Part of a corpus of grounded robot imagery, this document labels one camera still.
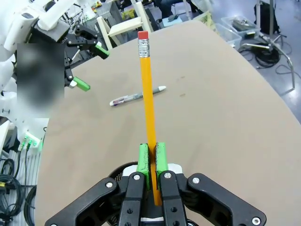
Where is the empty clear plastic bin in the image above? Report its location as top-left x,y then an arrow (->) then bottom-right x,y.
215,23 -> 242,48

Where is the black cable coil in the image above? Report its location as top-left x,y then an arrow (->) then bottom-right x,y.
24,185 -> 38,220

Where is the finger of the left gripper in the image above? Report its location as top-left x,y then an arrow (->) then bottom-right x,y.
67,24 -> 111,60
64,56 -> 91,92

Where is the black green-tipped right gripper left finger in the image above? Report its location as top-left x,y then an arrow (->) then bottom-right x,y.
44,143 -> 151,226

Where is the black mesh pen holder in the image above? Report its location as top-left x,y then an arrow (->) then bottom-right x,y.
107,161 -> 139,183

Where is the light blue box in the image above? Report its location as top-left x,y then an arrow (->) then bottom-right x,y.
162,13 -> 189,29

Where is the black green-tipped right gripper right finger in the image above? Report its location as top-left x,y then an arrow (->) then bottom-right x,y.
154,141 -> 268,226

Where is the black coiled floor cable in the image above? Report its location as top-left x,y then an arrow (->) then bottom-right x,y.
253,48 -> 282,69

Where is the black cable bundle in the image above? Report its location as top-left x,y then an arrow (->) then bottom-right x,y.
0,157 -> 24,211

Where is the yellow pencil with red eraser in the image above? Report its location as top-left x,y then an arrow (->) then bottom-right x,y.
137,30 -> 163,207

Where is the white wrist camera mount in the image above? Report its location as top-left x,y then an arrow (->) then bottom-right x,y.
37,0 -> 77,31

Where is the black backpack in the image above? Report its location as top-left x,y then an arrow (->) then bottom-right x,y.
253,0 -> 281,35

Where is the white wooden chair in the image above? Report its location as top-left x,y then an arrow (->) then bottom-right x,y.
96,1 -> 155,50

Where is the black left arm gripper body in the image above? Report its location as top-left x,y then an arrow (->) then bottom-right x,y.
30,20 -> 71,44

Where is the white grey multicolour ballpoint pen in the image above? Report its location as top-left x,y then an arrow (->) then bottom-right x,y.
109,85 -> 167,107

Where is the silver metal chair frame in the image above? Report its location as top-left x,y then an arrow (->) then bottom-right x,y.
239,35 -> 296,95

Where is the clear plastic bin with tools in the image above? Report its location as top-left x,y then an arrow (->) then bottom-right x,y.
221,16 -> 261,40

